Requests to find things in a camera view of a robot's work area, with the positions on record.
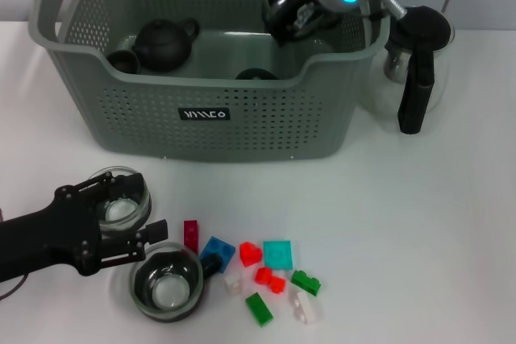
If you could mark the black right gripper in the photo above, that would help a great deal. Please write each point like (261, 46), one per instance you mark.
(322, 17)

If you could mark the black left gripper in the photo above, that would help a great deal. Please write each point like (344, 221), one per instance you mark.
(48, 235)

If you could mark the dark red long brick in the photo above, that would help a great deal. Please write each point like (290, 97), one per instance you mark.
(191, 235)

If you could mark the grey perforated storage bin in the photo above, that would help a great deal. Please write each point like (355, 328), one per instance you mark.
(161, 126)

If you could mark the small black clay teacup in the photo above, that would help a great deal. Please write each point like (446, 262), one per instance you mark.
(123, 63)

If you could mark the blue square brick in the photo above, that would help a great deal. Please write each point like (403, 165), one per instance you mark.
(217, 251)

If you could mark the bright red sloped brick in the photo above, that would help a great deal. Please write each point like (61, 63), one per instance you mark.
(250, 253)

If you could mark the small clear white brick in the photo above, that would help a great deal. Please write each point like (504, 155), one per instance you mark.
(234, 283)

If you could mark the teal square flat brick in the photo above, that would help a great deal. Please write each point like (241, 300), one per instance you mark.
(277, 254)

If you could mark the bright red stepped brick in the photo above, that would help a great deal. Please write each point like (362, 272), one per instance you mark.
(269, 280)

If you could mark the light green brick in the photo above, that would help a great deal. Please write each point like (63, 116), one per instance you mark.
(258, 309)

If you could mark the black clay teapot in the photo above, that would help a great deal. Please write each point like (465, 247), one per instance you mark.
(161, 48)

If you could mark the dark green brick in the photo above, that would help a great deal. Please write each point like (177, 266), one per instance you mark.
(305, 282)

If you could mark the large clear white brick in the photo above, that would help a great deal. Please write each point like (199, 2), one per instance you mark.
(305, 307)

